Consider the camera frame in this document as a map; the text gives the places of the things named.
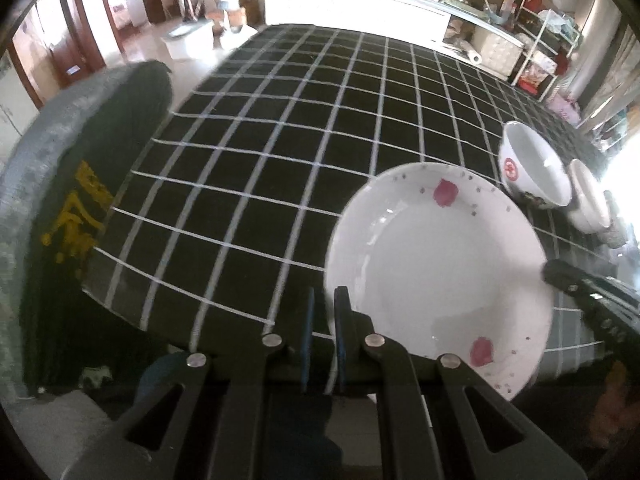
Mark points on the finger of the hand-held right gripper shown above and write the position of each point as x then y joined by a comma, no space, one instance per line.
590,295

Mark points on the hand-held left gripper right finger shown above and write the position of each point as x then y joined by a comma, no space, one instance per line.
342,335

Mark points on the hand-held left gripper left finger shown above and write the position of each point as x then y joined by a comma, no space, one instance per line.
307,340

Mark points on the plain white bowl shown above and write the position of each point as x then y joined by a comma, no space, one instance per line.
587,195

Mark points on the white plate pink flower print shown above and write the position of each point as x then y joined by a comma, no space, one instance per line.
435,260

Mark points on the white bowl red emblem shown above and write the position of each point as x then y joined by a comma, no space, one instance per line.
535,160

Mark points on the black white checked tablecloth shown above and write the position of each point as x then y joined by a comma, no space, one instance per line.
300,160

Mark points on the pink bag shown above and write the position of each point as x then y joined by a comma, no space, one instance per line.
565,110

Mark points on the red packet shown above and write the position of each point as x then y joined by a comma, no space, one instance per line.
536,74

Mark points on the white tufted cabinet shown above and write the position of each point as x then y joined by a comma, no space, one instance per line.
495,50

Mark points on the white paper roll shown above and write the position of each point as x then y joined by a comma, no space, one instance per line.
471,53

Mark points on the white storage bin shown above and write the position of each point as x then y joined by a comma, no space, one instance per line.
187,42

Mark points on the long white cabinet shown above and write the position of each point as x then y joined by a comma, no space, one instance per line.
350,5

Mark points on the brown wooden door frame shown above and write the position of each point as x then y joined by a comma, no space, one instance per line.
75,25

